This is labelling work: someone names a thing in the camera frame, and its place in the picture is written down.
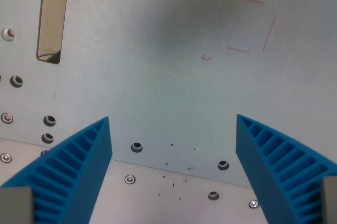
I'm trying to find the silver standoff bolt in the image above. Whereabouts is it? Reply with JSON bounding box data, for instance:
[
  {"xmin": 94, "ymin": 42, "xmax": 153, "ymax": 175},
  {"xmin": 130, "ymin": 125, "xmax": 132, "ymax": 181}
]
[{"xmin": 1, "ymin": 27, "xmax": 16, "ymax": 42}]

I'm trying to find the large grey metal plate with slot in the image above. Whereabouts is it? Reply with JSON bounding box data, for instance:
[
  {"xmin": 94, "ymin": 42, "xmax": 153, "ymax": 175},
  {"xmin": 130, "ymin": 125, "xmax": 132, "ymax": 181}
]
[{"xmin": 0, "ymin": 0, "xmax": 337, "ymax": 190}]

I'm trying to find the light grey metal base plate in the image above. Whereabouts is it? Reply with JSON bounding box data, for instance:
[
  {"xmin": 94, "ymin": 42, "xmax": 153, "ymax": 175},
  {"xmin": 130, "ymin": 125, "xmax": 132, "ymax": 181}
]
[{"xmin": 0, "ymin": 137, "xmax": 267, "ymax": 224}]

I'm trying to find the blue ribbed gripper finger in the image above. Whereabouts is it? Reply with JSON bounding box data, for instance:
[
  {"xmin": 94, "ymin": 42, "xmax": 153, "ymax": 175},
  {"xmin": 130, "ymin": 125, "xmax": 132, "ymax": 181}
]
[
  {"xmin": 0, "ymin": 116, "xmax": 114, "ymax": 224},
  {"xmin": 235, "ymin": 113, "xmax": 337, "ymax": 224}
]

